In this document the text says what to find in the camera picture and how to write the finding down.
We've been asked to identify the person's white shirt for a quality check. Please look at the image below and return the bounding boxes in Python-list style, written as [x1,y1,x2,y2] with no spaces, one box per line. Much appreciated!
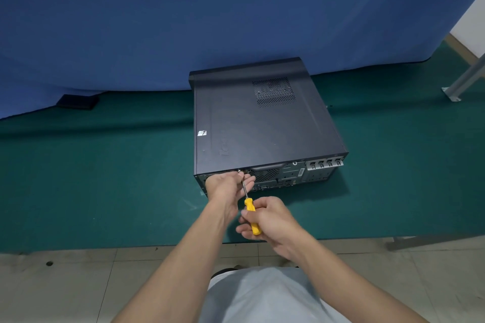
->
[197,265,343,323]

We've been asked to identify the person's right forearm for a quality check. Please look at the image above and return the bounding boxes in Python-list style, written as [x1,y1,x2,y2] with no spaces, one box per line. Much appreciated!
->
[280,239,429,323]

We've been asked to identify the yellow-handled screwdriver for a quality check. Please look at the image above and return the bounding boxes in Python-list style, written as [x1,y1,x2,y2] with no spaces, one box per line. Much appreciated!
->
[237,170,263,237]

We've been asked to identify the black flat base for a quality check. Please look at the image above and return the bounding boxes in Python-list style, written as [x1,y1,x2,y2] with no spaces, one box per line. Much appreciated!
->
[56,93,101,111]

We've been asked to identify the person's black shorts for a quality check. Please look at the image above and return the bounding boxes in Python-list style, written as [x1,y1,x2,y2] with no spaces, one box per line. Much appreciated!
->
[213,264,244,279]

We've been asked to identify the grey metal post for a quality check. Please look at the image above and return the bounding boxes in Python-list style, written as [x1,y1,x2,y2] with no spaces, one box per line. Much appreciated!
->
[441,51,485,103]

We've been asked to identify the person's left hand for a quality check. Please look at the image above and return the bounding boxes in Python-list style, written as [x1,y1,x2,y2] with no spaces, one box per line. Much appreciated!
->
[204,170,257,222]

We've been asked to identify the blue cloth curtain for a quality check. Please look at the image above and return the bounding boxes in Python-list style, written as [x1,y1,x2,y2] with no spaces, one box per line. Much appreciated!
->
[0,0,485,120]

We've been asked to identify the desktop computer case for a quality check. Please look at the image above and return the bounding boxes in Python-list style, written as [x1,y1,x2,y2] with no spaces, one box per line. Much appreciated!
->
[188,56,350,198]

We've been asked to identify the green floor mat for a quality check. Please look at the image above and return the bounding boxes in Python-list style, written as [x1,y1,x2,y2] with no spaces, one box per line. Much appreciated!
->
[0,40,485,254]

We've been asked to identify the person's right hand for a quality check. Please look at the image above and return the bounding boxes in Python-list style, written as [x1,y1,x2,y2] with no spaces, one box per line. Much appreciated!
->
[235,195,305,260]

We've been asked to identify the person's left forearm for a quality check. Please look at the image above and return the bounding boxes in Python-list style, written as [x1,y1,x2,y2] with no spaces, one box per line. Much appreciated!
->
[111,201,236,323]

